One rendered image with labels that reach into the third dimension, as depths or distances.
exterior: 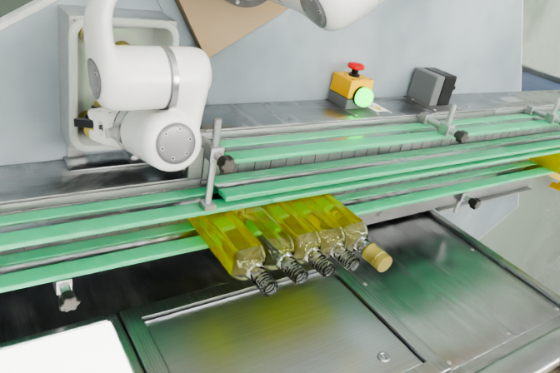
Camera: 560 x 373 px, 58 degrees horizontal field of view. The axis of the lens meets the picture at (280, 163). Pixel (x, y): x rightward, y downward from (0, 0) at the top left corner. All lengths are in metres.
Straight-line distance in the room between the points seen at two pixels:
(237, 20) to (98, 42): 0.45
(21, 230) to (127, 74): 0.35
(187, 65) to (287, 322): 0.52
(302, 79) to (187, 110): 0.57
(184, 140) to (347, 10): 0.29
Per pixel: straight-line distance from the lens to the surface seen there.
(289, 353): 0.90
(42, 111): 0.96
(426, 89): 1.36
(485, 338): 1.14
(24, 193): 0.89
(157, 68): 0.59
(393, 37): 1.30
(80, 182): 0.92
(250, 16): 1.01
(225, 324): 0.92
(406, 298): 1.15
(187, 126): 0.61
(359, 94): 1.15
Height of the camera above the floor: 1.63
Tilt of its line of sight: 46 degrees down
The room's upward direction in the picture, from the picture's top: 130 degrees clockwise
